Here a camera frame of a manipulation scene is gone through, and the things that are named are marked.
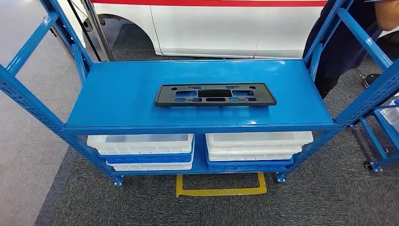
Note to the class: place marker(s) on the black plastic panel part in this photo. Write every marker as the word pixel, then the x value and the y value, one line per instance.
pixel 163 96

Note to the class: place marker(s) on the blue metal shelf rack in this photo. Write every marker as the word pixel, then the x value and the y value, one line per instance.
pixel 124 93

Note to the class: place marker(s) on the white car with red stripe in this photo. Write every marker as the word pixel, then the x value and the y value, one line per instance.
pixel 218 31

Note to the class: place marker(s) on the chrome pole stand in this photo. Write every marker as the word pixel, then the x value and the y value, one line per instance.
pixel 99 31

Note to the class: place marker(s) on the thin black rod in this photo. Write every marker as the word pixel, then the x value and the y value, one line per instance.
pixel 83 31

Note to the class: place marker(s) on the person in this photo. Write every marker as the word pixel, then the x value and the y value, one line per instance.
pixel 339 53

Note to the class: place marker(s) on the blue wheeled cart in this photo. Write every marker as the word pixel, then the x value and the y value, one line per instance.
pixel 373 138

